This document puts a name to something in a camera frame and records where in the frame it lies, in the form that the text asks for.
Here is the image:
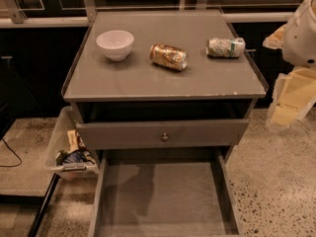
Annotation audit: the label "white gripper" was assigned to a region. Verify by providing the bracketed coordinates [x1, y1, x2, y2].
[263, 0, 316, 126]

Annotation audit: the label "orange soda can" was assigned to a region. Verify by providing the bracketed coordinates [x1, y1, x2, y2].
[149, 43, 188, 71]

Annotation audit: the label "green white soda can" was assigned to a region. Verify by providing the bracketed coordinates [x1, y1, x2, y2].
[205, 38, 246, 58]

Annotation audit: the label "grey top drawer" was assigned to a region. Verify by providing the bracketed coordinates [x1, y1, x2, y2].
[77, 119, 249, 150]

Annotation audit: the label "round metal drawer knob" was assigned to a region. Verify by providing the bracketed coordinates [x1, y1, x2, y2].
[161, 132, 169, 142]

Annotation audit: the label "grey drawer cabinet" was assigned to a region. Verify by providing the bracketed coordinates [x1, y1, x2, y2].
[60, 9, 270, 160]

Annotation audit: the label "grey open middle drawer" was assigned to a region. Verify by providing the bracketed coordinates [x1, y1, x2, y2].
[88, 147, 244, 237]

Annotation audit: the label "white ceramic bowl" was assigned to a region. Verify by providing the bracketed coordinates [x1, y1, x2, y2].
[96, 30, 134, 61]

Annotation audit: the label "snack packages in bin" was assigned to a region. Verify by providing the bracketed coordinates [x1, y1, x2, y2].
[55, 129, 96, 166]

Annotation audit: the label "clear plastic bin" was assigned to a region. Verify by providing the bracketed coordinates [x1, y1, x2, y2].
[45, 107, 99, 180]

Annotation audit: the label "metal railing frame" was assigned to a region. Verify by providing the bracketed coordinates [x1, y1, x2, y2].
[0, 0, 303, 29]

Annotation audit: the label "black cable on floor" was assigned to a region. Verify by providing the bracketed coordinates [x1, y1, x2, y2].
[0, 137, 23, 168]

